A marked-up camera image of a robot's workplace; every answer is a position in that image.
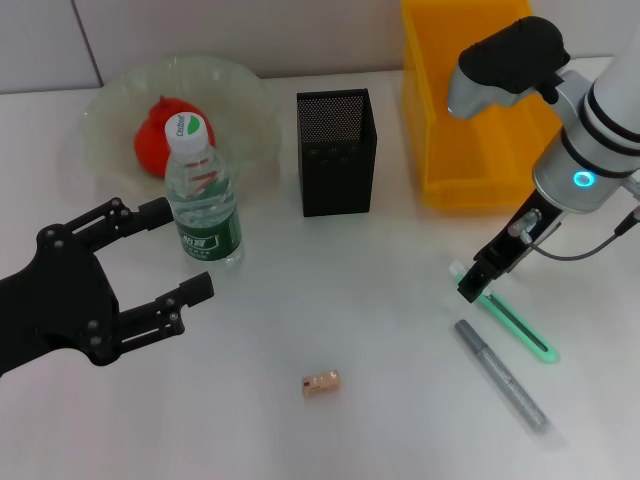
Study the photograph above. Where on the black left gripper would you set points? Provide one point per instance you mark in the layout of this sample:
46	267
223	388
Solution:
60	300

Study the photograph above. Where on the black mesh pen holder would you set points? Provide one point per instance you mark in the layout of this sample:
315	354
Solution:
335	175

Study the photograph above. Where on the green utility knife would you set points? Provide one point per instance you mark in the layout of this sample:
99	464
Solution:
520	330

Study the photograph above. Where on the grey marker pen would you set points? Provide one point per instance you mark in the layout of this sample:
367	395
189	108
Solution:
505	380

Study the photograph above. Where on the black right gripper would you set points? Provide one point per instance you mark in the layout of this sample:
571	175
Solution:
520	240

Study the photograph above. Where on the red tomato-shaped toy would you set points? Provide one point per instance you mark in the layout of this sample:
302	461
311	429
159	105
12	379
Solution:
150	145

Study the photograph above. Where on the yellow plastic bin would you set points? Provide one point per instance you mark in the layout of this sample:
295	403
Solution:
450	150

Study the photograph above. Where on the clear green-label water bottle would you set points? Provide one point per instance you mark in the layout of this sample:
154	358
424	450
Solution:
205	200

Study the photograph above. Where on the green glass fruit plate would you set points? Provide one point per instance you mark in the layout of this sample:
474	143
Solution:
240	140

